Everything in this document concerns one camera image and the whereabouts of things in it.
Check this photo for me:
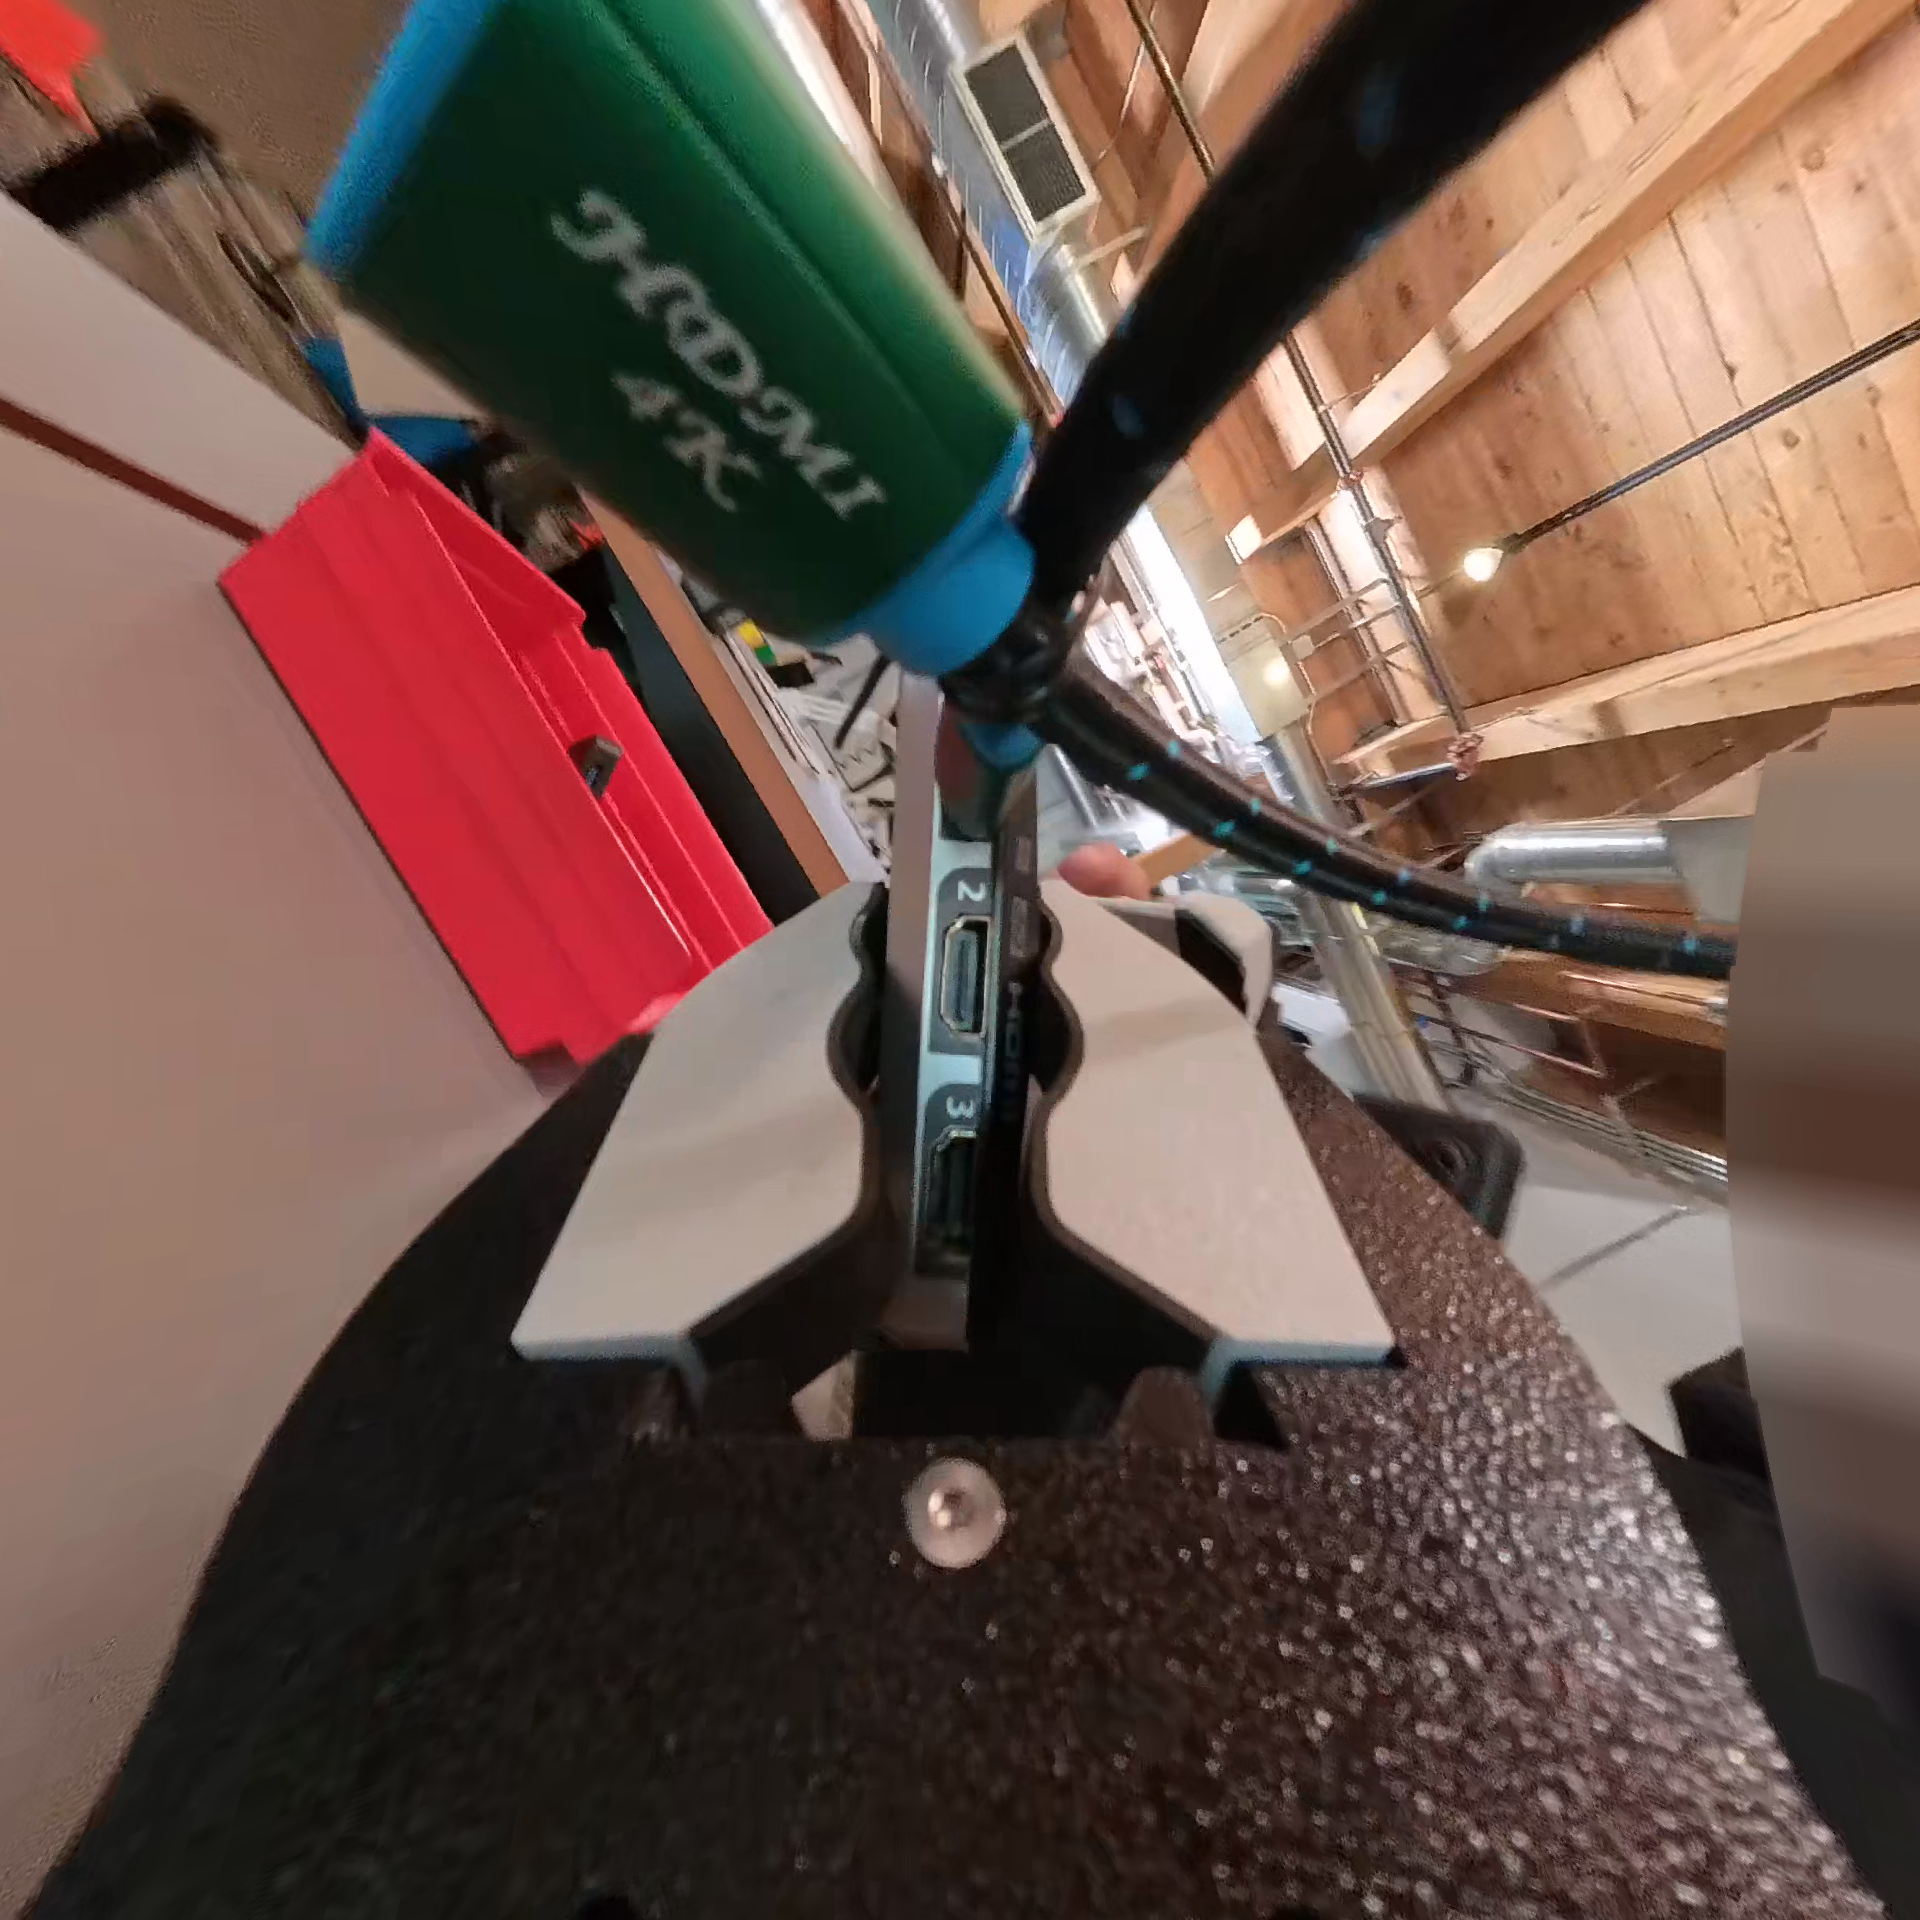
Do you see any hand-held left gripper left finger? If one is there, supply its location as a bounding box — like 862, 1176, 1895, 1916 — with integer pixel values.
512, 883, 888, 1404

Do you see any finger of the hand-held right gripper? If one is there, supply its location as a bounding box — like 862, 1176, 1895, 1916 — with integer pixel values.
1168, 891, 1281, 1028

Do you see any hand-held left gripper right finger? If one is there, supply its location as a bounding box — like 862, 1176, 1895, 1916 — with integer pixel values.
1024, 881, 1408, 1404

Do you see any silver video switch with cable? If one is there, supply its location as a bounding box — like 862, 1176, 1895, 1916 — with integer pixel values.
879, 682, 1052, 1353

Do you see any red plastic bin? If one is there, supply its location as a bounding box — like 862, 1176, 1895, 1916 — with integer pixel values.
217, 435, 776, 1069

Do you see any braided cable with green plugs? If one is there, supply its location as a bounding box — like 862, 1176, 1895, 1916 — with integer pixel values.
306, 0, 1743, 986

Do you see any white air vent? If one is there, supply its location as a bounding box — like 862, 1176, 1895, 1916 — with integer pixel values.
951, 32, 1099, 234

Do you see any silver air duct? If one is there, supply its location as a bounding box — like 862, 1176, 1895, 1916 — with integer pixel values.
1463, 817, 1705, 890

